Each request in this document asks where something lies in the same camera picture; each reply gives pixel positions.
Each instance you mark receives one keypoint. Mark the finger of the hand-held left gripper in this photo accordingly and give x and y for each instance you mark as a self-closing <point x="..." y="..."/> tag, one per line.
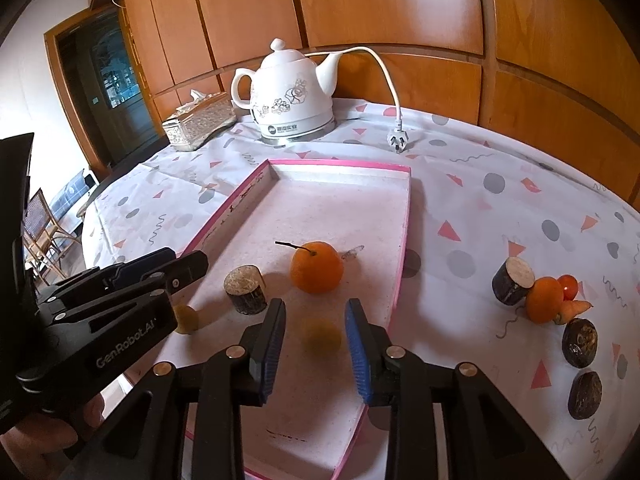
<point x="190" y="267"/>
<point x="140" y="266"/>

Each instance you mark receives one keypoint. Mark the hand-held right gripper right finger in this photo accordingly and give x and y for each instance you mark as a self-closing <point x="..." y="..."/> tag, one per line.
<point x="357" y="355"/>

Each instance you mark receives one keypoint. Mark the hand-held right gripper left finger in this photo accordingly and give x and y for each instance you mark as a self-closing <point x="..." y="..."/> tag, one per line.
<point x="270" y="355"/>

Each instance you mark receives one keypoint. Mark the small yellow longan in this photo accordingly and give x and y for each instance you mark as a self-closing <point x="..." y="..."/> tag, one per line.
<point x="187" y="320"/>

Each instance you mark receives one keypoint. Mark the brown cupcake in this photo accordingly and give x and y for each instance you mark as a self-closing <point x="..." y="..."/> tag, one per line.
<point x="245" y="291"/>
<point x="510" y="285"/>

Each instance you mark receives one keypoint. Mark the orange mandarin with stem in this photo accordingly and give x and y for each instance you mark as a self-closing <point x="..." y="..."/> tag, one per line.
<point x="317" y="270"/>
<point x="544" y="301"/>

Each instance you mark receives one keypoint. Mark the pink rimmed white tray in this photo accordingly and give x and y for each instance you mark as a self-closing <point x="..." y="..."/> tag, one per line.
<point x="325" y="200"/>

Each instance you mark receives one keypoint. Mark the small orange carrot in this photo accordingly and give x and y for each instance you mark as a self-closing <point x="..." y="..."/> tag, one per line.
<point x="575" y="310"/>

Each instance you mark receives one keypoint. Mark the red cherry tomato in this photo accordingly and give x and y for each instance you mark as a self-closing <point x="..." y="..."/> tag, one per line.
<point x="570" y="287"/>

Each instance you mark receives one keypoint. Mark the person's left hand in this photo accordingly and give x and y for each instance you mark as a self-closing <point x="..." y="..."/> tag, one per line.
<point x="40" y="445"/>

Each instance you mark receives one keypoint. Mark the wicker chair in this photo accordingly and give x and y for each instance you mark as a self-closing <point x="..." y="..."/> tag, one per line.
<point x="37" y="215"/>

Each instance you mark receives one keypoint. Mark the pale blue patterned seat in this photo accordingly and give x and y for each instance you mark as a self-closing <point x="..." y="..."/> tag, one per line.
<point x="75" y="190"/>

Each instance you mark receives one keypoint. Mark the small clear plastic scrap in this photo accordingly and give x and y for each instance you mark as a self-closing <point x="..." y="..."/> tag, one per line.
<point x="352" y="252"/>

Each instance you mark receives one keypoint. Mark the silver embossed tissue box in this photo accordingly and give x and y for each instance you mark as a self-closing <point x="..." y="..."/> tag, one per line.
<point x="200" y="125"/>

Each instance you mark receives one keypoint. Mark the dark glass door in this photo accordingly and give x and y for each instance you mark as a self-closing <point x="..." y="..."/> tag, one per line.
<point x="110" y="85"/>

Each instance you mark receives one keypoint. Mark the silver kettle base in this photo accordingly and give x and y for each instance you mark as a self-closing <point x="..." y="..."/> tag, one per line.
<point x="300" y="136"/>

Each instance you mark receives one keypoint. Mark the white tissue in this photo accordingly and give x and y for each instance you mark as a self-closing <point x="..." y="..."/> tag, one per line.
<point x="196" y="96"/>

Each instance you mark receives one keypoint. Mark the white patterned tablecloth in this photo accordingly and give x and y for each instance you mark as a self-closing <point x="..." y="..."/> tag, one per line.
<point x="475" y="200"/>

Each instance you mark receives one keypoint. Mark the white floral ceramic kettle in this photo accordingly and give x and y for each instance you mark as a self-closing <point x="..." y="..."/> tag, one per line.
<point x="290" y="85"/>

